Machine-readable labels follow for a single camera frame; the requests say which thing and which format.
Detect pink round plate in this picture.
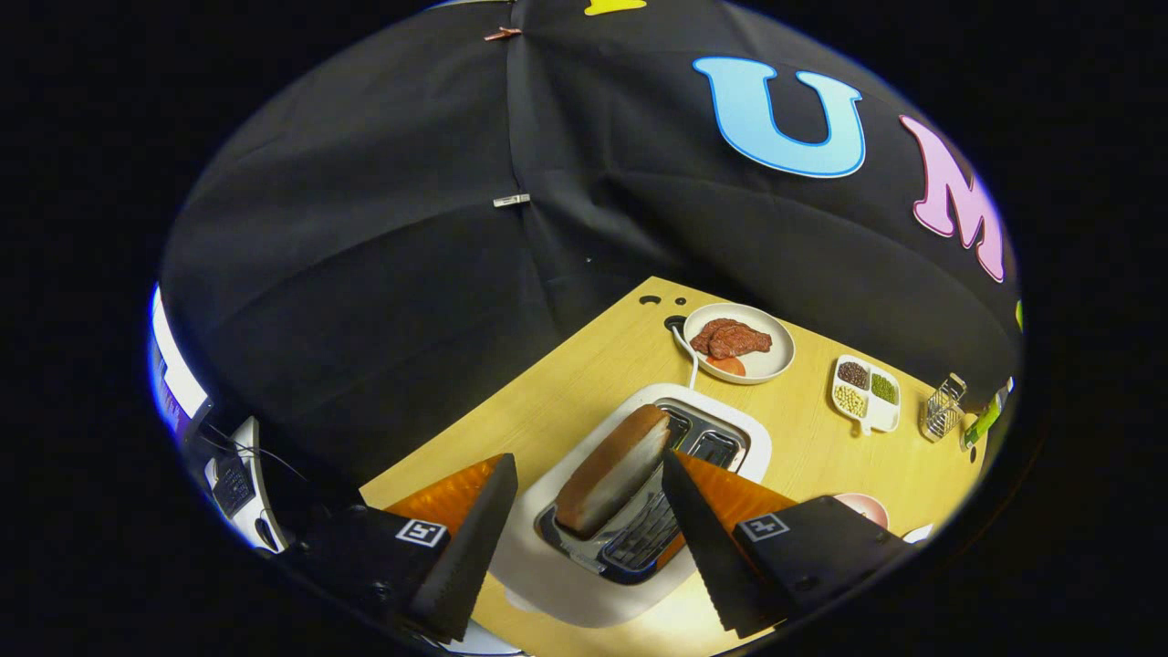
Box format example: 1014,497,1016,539
832,493,890,532

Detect green label drink bottle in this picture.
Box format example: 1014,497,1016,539
960,379,1014,452

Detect white device with dark keypad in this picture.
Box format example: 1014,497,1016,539
203,415,288,555

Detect metal wire utensil holder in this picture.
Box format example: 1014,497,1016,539
920,372,968,443

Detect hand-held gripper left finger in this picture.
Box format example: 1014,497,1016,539
274,452,521,645

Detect red meat slices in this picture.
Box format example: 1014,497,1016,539
690,318,773,360

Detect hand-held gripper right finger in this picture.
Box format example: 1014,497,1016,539
659,449,913,640

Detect bright white panel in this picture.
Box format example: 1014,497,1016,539
148,285,213,437

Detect black backdrop cloth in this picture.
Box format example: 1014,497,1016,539
160,0,1023,512

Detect white toaster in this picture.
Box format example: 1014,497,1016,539
488,383,774,629

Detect white divided bean dish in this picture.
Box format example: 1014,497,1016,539
831,354,902,437

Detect beige round plate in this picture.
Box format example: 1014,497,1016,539
683,302,796,385

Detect plain bread slice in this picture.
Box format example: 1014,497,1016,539
554,404,673,539

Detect white toaster cable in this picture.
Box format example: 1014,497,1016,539
671,319,700,391

